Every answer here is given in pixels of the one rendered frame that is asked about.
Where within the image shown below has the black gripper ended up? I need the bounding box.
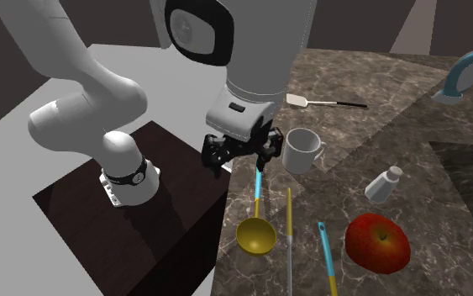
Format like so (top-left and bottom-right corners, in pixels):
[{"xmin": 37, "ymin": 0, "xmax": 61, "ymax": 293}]
[{"xmin": 201, "ymin": 121, "xmax": 285, "ymax": 178}]

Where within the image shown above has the white mug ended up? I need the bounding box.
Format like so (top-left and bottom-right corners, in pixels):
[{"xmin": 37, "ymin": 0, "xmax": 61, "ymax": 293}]
[{"xmin": 281, "ymin": 127, "xmax": 328, "ymax": 176}]

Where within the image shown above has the gold and grey long utensil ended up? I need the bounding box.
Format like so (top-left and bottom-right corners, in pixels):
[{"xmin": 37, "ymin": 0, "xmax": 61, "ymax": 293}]
[{"xmin": 284, "ymin": 187, "xmax": 295, "ymax": 296}]

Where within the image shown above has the white salt shaker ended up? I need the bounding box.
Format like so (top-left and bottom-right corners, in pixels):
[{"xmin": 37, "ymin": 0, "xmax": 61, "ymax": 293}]
[{"xmin": 363, "ymin": 165, "xmax": 404, "ymax": 204}]

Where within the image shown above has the red apple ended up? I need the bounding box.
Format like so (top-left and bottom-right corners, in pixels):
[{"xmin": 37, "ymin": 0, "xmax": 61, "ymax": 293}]
[{"xmin": 344, "ymin": 212, "xmax": 412, "ymax": 275}]

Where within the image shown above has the dark robot stand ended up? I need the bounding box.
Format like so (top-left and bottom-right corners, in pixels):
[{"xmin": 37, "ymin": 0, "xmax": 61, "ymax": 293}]
[{"xmin": 32, "ymin": 119, "xmax": 232, "ymax": 296}]

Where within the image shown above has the blue and white appliance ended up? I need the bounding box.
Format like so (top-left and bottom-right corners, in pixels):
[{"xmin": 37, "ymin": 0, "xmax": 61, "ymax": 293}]
[{"xmin": 430, "ymin": 32, "xmax": 473, "ymax": 107}]

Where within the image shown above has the white spatula with black handle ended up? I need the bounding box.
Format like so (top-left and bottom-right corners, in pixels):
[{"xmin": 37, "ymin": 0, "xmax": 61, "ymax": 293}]
[{"xmin": 285, "ymin": 92, "xmax": 370, "ymax": 110}]

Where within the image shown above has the gold ladle with blue handle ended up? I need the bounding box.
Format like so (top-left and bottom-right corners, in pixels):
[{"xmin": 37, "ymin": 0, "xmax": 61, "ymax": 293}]
[{"xmin": 235, "ymin": 166, "xmax": 278, "ymax": 258}]

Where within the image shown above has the blue and gold utensil handle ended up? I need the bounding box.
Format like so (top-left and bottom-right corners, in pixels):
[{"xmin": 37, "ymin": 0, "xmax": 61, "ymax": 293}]
[{"xmin": 316, "ymin": 221, "xmax": 339, "ymax": 296}]

